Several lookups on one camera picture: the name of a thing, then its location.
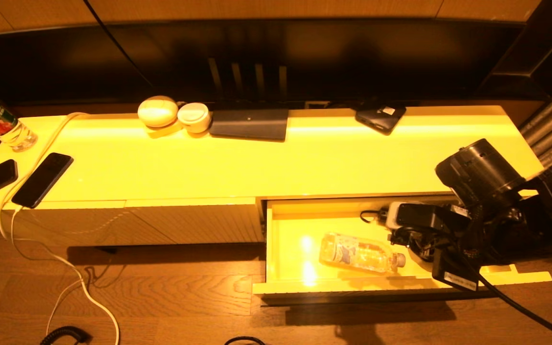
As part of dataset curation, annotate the clear bottle with colourful label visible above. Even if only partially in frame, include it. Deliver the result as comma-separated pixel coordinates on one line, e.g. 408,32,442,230
0,82,39,152

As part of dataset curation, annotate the black floor cable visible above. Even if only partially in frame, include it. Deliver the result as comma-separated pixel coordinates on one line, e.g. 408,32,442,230
223,336,267,345

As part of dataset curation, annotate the small black labelled device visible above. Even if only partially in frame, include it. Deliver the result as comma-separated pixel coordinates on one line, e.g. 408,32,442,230
355,104,407,136

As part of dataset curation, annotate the white oval case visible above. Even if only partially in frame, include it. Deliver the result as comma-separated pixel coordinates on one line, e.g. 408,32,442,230
137,95,179,128

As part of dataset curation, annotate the beige wooden cabinet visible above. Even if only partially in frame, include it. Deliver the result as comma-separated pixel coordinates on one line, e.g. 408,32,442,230
0,104,545,248

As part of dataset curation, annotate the black coiled cable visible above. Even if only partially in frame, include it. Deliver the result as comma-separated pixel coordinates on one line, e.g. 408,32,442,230
40,326,90,345

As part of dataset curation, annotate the dark wooden shelf unit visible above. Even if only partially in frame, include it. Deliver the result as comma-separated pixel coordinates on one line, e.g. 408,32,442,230
477,0,552,101

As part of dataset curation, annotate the clear bottle with white cap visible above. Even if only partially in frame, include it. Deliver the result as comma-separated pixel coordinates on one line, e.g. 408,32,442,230
319,232,407,275

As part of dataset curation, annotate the black television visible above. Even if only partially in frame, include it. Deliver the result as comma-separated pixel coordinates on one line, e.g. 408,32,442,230
0,18,528,107

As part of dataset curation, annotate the white round lidded cup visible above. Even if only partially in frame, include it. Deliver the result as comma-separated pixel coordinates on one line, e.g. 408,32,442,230
177,102,212,134

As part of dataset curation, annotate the cream white drawer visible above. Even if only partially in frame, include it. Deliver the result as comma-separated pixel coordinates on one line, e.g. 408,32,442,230
252,194,552,307

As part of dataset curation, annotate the black umbrella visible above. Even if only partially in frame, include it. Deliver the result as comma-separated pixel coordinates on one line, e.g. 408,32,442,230
360,207,449,263

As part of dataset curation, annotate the dark grey flat box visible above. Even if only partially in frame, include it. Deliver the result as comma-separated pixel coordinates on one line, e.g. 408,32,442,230
208,108,289,142

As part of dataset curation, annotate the thin black wall cable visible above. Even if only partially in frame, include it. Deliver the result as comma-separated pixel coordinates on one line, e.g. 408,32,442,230
83,0,154,89

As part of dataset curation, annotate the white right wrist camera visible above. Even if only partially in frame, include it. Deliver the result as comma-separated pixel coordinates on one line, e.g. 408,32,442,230
385,201,450,231

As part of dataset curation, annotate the black smartphone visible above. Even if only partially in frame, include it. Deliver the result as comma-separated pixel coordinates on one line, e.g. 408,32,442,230
11,152,74,209

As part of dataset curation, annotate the thin white charging cable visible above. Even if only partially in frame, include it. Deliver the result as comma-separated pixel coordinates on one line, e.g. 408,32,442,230
10,206,85,336

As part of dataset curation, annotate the thick white power cable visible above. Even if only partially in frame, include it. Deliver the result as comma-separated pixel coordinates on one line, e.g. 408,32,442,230
0,112,121,345

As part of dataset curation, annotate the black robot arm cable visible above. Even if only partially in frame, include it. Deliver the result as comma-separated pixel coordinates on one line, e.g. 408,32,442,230
472,271,552,345

